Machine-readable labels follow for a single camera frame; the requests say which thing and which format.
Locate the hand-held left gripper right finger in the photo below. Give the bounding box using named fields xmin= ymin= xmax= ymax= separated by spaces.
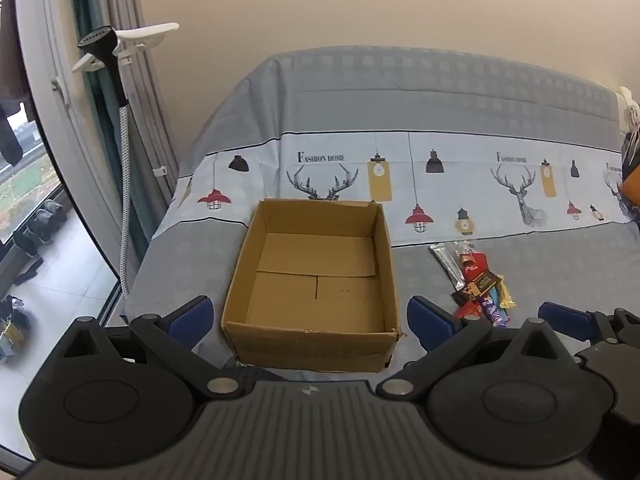
xmin=376 ymin=296 xmax=576 ymax=401

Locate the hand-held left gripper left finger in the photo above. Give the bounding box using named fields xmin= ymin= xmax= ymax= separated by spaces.
xmin=62 ymin=296 xmax=241 ymax=401

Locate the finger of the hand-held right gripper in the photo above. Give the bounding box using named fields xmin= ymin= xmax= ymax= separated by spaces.
xmin=537 ymin=301 xmax=623 ymax=346

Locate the brown cardboard box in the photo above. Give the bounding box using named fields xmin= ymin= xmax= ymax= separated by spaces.
xmin=221 ymin=198 xmax=403 ymax=374

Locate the silver stick packet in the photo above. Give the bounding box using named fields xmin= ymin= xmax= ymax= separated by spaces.
xmin=429 ymin=243 xmax=463 ymax=291

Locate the purple snack bar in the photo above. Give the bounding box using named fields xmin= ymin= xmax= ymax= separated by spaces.
xmin=477 ymin=296 xmax=511 ymax=329

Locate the dark brown chocolate packet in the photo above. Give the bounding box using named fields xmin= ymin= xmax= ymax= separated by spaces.
xmin=452 ymin=271 xmax=503 ymax=306

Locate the orange object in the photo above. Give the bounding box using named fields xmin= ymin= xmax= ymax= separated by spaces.
xmin=619 ymin=160 xmax=640 ymax=213

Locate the black shoe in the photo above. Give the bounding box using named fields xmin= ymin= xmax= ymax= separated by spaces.
xmin=14 ymin=257 xmax=45 ymax=285
xmin=12 ymin=230 xmax=43 ymax=261

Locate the grey shoe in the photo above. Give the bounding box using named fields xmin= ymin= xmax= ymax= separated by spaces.
xmin=26 ymin=210 xmax=53 ymax=244
xmin=37 ymin=199 xmax=68 ymax=228

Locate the grey printed bed sheet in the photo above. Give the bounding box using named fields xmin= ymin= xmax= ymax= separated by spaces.
xmin=122 ymin=45 xmax=640 ymax=376

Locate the dark hanging garment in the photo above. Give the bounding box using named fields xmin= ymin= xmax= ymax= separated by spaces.
xmin=0 ymin=100 xmax=24 ymax=164

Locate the black garment steamer head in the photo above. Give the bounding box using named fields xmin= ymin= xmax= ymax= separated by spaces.
xmin=77 ymin=25 xmax=130 ymax=109

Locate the white plastic hanger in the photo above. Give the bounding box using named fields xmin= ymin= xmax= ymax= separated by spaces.
xmin=71 ymin=22 xmax=180 ymax=72

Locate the dark green curtain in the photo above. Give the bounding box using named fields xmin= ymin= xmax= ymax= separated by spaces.
xmin=67 ymin=0 xmax=128 ymax=281

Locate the speckled steamer hose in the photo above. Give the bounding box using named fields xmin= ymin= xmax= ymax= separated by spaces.
xmin=119 ymin=102 xmax=137 ymax=297

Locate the white wall hook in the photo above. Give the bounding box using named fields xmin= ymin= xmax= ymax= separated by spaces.
xmin=617 ymin=86 xmax=640 ymax=134

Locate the white window frame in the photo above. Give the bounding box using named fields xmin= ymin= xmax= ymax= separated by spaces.
xmin=14 ymin=0 xmax=126 ymax=291

